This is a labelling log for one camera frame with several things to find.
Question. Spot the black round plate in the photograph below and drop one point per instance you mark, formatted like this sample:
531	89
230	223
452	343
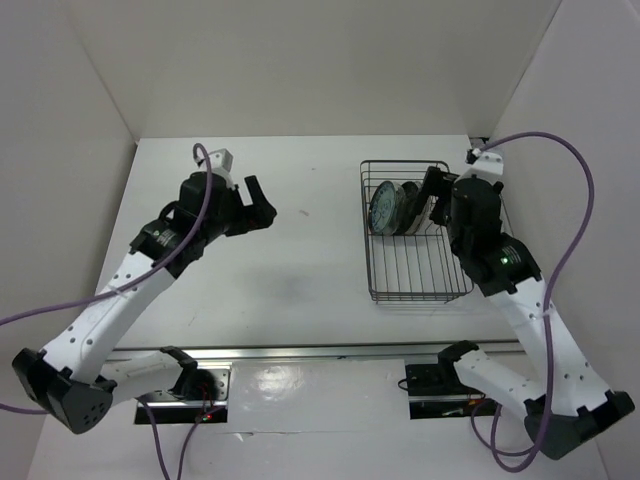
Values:
411	190

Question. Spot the smoky grey glass plate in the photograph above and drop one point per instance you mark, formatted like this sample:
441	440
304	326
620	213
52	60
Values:
419	218

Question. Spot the clear glass plate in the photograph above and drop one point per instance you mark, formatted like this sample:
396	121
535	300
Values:
400	207

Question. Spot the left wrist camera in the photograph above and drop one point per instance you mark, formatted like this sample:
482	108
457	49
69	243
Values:
222	161

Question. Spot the aluminium rail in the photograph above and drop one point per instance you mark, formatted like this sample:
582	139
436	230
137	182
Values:
318	352

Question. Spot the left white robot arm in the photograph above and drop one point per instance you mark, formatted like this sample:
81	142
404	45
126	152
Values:
70	377

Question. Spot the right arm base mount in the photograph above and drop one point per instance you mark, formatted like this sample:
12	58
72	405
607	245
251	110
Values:
432	394

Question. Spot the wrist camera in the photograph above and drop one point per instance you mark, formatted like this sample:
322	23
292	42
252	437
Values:
486	165
222	161

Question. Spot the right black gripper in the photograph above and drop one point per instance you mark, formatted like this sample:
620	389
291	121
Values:
437	182

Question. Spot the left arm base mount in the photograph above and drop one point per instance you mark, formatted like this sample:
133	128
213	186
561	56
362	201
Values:
207	399

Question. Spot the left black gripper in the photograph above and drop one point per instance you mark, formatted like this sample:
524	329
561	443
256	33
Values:
257	215

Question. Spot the blue floral ceramic plate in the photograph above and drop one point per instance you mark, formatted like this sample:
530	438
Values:
383	209

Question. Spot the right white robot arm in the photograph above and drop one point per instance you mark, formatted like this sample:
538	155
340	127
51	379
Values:
570	403

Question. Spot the metal wire dish rack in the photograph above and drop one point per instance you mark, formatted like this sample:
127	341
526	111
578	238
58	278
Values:
415	267

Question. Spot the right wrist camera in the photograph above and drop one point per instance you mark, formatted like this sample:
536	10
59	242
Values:
486	165

